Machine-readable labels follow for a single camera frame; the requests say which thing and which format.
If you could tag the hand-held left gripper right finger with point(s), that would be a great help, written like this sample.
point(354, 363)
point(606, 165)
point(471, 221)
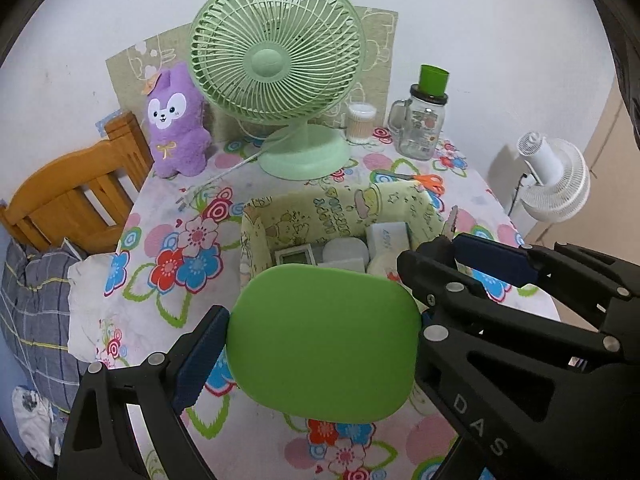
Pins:
point(426, 318)

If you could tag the white standing fan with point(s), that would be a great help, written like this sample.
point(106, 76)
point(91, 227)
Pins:
point(555, 185)

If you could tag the cream bear shaped case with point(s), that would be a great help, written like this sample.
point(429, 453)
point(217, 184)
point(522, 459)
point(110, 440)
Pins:
point(382, 265)

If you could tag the grey plaid blanket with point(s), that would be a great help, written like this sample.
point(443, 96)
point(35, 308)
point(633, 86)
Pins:
point(30, 310)

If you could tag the white cloth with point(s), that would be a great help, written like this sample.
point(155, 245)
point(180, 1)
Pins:
point(85, 285)

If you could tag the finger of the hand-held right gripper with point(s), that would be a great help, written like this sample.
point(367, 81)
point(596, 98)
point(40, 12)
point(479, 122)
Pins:
point(492, 260)
point(500, 300)

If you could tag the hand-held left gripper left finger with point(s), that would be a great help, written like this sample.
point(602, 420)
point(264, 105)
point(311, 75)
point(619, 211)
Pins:
point(200, 360)

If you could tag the glass mug jar green lid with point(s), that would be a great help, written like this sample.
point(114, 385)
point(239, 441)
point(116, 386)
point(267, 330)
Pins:
point(420, 135)

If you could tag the wooden bed headboard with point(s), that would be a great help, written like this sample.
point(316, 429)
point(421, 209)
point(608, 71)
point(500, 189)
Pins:
point(65, 185)

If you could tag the white round case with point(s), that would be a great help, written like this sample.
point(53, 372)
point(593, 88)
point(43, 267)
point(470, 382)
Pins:
point(342, 249)

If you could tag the clear cotton swab jar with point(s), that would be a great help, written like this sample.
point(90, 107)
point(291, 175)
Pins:
point(361, 125)

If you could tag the floral tablecloth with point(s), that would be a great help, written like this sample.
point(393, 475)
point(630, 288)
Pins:
point(165, 210)

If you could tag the black car key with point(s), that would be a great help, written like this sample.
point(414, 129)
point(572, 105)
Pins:
point(440, 250)

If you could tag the white charger block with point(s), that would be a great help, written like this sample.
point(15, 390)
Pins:
point(387, 237)

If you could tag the white printed garment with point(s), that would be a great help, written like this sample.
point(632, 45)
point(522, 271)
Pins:
point(32, 415)

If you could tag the purple plush toy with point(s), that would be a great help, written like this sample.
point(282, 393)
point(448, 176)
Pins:
point(175, 135)

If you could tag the yellow fabric storage box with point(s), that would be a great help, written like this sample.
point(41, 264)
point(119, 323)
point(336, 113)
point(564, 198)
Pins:
point(320, 205)

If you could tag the blue wall sticker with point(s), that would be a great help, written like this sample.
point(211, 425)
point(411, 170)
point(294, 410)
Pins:
point(107, 120)

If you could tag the green rounded case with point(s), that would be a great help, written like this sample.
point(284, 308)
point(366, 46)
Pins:
point(325, 345)

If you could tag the green desk fan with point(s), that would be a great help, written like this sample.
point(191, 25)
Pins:
point(270, 60)

